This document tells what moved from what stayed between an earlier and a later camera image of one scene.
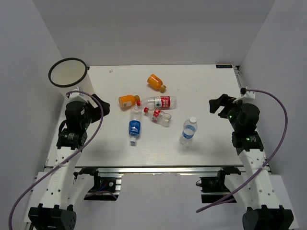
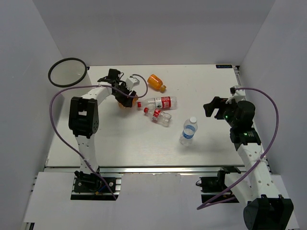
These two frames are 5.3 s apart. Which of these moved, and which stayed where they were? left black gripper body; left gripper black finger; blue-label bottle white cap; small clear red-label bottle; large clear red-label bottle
Moved: left black gripper body; left gripper black finger
Stayed: large clear red-label bottle; blue-label bottle white cap; small clear red-label bottle
